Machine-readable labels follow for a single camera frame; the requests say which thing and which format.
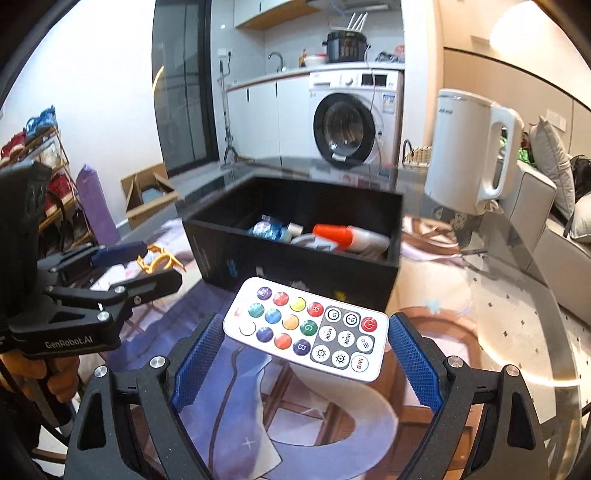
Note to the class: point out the white washing machine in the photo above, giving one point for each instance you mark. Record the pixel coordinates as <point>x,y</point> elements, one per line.
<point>392,138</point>

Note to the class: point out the purple rolled yoga mat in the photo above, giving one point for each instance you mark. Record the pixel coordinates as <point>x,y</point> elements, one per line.
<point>94,203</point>

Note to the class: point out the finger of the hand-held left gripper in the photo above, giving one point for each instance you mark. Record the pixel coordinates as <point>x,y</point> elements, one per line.
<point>147,284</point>
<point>120,251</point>

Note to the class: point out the white electric kettle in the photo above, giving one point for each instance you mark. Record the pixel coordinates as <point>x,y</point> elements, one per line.
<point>461,147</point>

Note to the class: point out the person's left hand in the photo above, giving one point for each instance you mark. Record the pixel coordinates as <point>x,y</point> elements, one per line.
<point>51,374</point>

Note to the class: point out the round metal tin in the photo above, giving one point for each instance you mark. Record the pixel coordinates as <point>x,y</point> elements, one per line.
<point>307,243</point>

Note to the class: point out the open brown cardboard box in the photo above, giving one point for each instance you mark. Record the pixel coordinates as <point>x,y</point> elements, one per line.
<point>143,198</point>

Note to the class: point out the grey sofa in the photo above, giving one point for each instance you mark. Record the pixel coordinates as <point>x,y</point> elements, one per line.
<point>545,240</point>

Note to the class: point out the shoe rack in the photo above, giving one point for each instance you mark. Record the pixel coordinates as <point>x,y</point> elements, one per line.
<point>55,184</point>

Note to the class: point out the chrome faucet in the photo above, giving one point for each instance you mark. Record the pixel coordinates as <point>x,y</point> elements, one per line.
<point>277,60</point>

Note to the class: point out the white wall cabinet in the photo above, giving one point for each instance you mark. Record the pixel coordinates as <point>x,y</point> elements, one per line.
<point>272,11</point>

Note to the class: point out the white remote control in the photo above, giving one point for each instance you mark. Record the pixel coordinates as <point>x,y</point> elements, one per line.
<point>304,330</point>

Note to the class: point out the black cardboard box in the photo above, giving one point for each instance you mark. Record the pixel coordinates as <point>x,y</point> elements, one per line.
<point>286,277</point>

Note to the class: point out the yellow plastic clip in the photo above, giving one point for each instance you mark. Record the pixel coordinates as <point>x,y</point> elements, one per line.
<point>159,264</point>

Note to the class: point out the white base cabinet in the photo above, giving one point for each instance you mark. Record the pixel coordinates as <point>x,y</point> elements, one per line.
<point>272,120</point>

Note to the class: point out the printed table mat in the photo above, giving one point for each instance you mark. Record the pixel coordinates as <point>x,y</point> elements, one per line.
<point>314,429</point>

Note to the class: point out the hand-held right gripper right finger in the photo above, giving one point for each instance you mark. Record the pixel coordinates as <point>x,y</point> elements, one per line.
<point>413,360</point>

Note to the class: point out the dark glass door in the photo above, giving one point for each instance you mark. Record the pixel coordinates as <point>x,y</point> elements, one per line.
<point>184,83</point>

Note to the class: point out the wicker basket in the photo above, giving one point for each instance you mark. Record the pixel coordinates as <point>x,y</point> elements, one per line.
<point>418,154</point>

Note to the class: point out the blue eye drop bottle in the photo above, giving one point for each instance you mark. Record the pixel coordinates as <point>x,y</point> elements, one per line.
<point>270,230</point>

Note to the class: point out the white glue bottle orange cap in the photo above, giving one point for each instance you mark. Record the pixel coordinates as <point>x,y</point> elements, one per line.
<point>360,240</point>

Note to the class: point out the mop with metal pole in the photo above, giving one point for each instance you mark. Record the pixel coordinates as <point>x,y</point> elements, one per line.
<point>227,120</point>

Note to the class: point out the grey striped pillow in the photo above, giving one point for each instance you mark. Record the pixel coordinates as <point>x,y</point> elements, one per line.
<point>551,166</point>

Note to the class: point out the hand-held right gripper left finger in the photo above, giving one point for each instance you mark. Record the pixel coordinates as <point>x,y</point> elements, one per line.
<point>196,360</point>

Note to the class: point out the green cloth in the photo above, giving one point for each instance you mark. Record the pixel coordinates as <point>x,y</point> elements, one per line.
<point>525,150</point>

